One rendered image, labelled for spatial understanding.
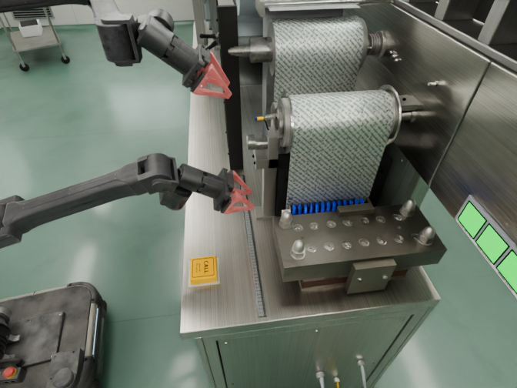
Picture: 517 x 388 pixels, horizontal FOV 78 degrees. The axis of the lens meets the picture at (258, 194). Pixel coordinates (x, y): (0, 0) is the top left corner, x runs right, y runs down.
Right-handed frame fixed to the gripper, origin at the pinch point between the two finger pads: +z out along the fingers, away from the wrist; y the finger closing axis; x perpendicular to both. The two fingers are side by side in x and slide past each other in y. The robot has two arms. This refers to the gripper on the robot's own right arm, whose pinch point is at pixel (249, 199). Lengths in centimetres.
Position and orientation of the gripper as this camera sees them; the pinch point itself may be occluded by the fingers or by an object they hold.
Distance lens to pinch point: 84.6
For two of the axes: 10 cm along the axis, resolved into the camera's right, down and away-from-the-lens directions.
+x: 5.2, -6.7, -5.2
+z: 8.4, 3.1, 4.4
